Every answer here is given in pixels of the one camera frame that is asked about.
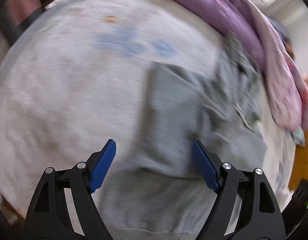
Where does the wooden bed headboard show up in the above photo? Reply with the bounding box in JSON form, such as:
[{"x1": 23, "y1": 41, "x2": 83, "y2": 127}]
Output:
[{"x1": 288, "y1": 72, "x2": 308, "y2": 193}]

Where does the dusty pink towel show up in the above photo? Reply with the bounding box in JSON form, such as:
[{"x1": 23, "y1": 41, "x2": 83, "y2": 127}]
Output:
[{"x1": 6, "y1": 0, "x2": 43, "y2": 28}]

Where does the teal patterned pillow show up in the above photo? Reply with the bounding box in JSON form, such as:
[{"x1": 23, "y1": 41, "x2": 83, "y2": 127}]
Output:
[{"x1": 290, "y1": 127, "x2": 306, "y2": 147}]

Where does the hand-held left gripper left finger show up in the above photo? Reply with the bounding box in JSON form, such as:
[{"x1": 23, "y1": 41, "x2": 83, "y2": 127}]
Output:
[{"x1": 23, "y1": 139, "x2": 117, "y2": 240}]

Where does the white floral bed sheet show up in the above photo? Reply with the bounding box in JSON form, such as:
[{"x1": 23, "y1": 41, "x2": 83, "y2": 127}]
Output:
[{"x1": 0, "y1": 0, "x2": 298, "y2": 230}]

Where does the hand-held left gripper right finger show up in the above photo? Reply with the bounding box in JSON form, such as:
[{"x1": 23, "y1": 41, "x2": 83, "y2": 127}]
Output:
[{"x1": 192, "y1": 140, "x2": 286, "y2": 240}]

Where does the purple floral duvet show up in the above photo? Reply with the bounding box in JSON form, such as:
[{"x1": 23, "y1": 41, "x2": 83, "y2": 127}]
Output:
[{"x1": 129, "y1": 0, "x2": 308, "y2": 132}]

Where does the light grey sweatshirt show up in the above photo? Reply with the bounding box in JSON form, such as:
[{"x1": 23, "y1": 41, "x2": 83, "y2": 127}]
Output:
[{"x1": 99, "y1": 34, "x2": 268, "y2": 234}]

